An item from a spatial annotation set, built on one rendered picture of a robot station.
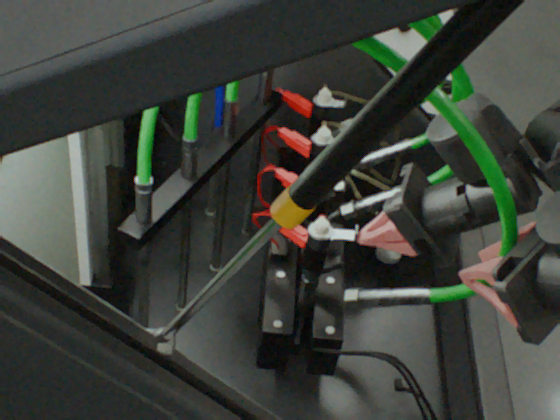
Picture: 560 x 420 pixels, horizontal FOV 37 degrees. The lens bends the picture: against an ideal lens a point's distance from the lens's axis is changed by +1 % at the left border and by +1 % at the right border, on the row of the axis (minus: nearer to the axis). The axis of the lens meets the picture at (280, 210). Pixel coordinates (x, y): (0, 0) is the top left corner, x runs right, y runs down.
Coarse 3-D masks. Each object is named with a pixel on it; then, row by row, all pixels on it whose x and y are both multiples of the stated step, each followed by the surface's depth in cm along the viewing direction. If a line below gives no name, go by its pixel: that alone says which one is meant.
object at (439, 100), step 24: (360, 48) 66; (384, 48) 65; (432, 96) 66; (144, 120) 82; (456, 120) 66; (144, 144) 84; (480, 144) 67; (144, 168) 87; (504, 192) 69; (504, 216) 70; (504, 240) 72; (432, 288) 81; (456, 288) 79
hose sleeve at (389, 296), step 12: (372, 288) 85; (384, 288) 84; (396, 288) 83; (408, 288) 82; (420, 288) 81; (360, 300) 85; (372, 300) 84; (384, 300) 83; (396, 300) 82; (408, 300) 82; (420, 300) 81
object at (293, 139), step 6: (282, 132) 108; (288, 132) 108; (294, 132) 108; (282, 138) 109; (288, 138) 108; (294, 138) 107; (300, 138) 107; (288, 144) 108; (294, 144) 107; (300, 144) 107; (306, 144) 107; (300, 150) 107; (306, 150) 106; (306, 156) 107
